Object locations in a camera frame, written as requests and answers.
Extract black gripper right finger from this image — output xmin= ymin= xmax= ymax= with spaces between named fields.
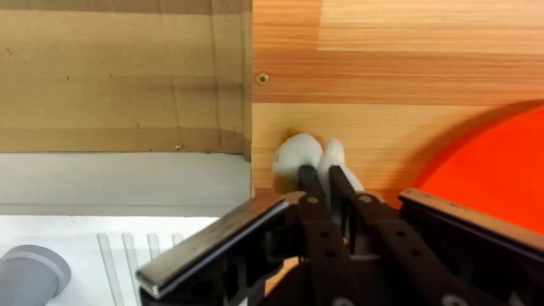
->
xmin=328 ymin=167 xmax=488 ymax=306

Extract grey toy sink basin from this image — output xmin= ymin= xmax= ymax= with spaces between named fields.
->
xmin=0 ymin=0 xmax=253 ymax=306

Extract grey sink drain plug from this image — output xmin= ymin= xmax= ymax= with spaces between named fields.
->
xmin=0 ymin=245 xmax=72 ymax=306

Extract orange round plate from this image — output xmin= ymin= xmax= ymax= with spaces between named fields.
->
xmin=415 ymin=107 xmax=544 ymax=235

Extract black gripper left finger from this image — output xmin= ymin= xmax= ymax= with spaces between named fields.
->
xmin=298 ymin=165 xmax=355 ymax=306

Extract white animal plush toy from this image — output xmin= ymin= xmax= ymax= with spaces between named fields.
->
xmin=272 ymin=133 xmax=364 ymax=194

